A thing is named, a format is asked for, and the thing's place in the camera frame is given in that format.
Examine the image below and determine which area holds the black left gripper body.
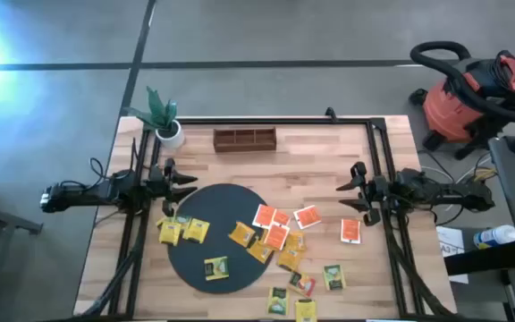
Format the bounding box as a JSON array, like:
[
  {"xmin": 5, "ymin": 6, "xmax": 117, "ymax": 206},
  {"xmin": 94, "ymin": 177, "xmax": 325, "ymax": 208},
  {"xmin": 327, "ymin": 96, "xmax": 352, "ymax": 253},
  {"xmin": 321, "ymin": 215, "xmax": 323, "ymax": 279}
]
[{"xmin": 144, "ymin": 164, "xmax": 172, "ymax": 211}]

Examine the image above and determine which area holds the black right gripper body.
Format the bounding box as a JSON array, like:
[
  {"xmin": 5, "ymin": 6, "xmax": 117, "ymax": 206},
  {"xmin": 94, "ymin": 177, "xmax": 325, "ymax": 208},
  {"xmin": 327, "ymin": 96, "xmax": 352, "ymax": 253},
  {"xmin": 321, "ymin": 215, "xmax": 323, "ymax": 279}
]
[{"xmin": 365, "ymin": 174, "xmax": 402, "ymax": 212}]

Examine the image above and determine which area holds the brown wooden organizer box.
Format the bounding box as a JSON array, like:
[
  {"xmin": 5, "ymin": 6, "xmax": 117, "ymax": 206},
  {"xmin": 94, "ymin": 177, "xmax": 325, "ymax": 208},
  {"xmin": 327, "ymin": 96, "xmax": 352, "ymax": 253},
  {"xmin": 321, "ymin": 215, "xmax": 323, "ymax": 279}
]
[{"xmin": 213, "ymin": 127, "xmax": 278, "ymax": 154}]

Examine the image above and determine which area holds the red yellow tea packet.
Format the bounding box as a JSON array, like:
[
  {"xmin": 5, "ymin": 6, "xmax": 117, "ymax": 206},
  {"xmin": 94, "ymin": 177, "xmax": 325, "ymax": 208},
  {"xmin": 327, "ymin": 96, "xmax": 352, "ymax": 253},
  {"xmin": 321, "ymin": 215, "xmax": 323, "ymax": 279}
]
[{"xmin": 287, "ymin": 271, "xmax": 317, "ymax": 299}]

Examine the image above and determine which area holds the dark green tea packet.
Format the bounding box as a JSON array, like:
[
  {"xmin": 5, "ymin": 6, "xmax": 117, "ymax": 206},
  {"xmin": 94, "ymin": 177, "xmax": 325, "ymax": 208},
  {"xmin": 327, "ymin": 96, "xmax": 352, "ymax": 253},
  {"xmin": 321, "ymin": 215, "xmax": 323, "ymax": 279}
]
[{"xmin": 266, "ymin": 286, "xmax": 291, "ymax": 317}]

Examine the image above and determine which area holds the green yellow tea packet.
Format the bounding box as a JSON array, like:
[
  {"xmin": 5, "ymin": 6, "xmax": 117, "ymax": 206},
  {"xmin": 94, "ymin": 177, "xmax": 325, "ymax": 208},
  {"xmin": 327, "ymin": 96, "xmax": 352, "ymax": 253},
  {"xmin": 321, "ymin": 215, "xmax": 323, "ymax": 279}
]
[
  {"xmin": 203, "ymin": 256, "xmax": 231, "ymax": 282},
  {"xmin": 322, "ymin": 264, "xmax": 347, "ymax": 292}
]

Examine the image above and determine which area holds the green plant in white pot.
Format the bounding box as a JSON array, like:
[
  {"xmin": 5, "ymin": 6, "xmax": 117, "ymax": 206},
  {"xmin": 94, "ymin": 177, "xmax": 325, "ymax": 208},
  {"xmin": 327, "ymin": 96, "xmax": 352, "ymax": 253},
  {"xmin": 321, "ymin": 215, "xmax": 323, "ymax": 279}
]
[{"xmin": 122, "ymin": 85, "xmax": 186, "ymax": 151}]

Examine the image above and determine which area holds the round dark woven placemat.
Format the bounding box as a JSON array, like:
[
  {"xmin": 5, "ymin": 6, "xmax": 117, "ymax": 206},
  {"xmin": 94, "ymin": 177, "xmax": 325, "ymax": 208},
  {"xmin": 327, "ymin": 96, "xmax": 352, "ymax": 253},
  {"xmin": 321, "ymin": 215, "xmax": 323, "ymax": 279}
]
[{"xmin": 166, "ymin": 182, "xmax": 277, "ymax": 295}]

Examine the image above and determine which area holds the white paper sheet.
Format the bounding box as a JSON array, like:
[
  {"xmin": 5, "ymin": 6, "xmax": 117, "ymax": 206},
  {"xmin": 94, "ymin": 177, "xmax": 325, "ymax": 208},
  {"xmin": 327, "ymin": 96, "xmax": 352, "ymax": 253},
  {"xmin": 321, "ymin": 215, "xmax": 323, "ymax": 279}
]
[{"xmin": 435, "ymin": 225, "xmax": 469, "ymax": 285}]

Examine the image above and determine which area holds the orange shop vacuum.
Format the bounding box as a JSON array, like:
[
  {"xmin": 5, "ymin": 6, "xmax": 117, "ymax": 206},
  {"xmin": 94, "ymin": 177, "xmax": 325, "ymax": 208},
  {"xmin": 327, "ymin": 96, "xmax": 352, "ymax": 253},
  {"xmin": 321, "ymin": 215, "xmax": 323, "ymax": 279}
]
[{"xmin": 408, "ymin": 48, "xmax": 515, "ymax": 160}]

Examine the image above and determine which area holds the white blue spray can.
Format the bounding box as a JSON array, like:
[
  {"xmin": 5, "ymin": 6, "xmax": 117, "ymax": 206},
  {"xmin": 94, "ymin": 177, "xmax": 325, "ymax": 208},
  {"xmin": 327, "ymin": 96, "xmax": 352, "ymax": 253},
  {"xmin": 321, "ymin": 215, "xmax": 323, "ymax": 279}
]
[{"xmin": 472, "ymin": 225, "xmax": 515, "ymax": 250}]

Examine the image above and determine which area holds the red shop vacuum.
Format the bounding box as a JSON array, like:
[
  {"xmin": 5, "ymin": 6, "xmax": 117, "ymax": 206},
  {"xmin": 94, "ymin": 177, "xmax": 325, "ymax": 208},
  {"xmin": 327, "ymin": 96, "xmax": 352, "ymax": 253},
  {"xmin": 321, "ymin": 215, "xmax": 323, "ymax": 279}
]
[{"xmin": 409, "ymin": 39, "xmax": 515, "ymax": 153}]

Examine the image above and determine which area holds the white floor cable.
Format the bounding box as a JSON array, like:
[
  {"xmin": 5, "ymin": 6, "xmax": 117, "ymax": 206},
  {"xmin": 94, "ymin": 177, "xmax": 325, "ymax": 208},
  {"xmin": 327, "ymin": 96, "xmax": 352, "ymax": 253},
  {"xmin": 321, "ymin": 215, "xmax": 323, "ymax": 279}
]
[{"xmin": 420, "ymin": 149, "xmax": 459, "ymax": 185}]

